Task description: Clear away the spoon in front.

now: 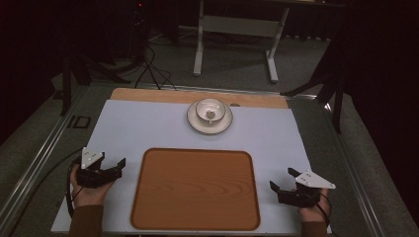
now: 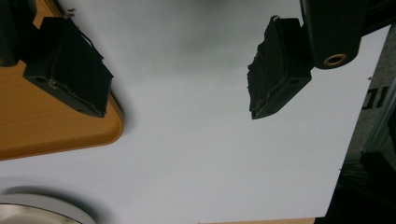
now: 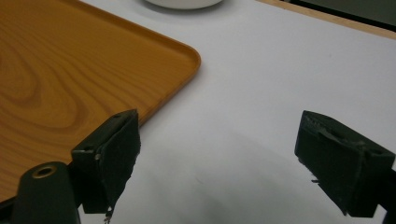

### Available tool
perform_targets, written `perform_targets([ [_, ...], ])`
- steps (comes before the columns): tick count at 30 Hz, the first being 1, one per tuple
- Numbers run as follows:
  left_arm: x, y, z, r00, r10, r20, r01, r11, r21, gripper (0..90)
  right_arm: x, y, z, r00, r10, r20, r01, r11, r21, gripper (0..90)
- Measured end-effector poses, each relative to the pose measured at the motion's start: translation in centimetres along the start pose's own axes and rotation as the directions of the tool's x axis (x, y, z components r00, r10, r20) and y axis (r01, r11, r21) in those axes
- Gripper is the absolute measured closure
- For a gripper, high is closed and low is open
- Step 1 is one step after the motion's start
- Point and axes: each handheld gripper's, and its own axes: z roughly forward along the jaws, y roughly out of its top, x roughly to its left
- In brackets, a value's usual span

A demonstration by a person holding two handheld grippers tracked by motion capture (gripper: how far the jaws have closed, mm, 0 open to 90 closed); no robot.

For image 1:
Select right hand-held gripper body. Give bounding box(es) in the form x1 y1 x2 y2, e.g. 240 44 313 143
278 169 337 208

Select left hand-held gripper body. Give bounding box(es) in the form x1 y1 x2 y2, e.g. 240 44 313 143
76 146 124 190

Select person's left hand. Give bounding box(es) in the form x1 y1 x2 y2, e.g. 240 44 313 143
69 163 116 209

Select person's right hand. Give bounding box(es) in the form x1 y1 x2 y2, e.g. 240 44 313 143
297 189 333 224

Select white table mat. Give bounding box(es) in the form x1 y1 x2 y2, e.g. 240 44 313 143
50 99 333 236

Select brown wooden tray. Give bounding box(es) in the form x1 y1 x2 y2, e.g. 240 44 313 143
129 147 262 232

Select black stand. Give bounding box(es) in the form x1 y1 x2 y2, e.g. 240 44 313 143
281 33 346 134
59 39 131 117

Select white saucer with dark rim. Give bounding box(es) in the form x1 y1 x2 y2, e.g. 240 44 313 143
186 100 234 135

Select white cup with dark rim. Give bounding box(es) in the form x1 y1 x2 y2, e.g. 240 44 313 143
195 98 227 126

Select dark device with red light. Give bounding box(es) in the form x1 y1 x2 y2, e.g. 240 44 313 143
130 0 150 60

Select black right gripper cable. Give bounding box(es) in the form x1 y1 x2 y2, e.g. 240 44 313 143
309 192 332 228

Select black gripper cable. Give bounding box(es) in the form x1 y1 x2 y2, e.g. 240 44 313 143
309 192 332 228
64 147 84 219

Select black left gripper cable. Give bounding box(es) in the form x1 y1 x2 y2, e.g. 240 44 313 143
64 147 84 219

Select metal floor rail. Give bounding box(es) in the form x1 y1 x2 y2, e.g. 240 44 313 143
0 84 91 228
323 102 387 237

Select black floor cables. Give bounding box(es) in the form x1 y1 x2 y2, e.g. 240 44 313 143
133 43 178 92

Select white metal desk frame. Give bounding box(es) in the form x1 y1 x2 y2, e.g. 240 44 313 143
193 0 292 84

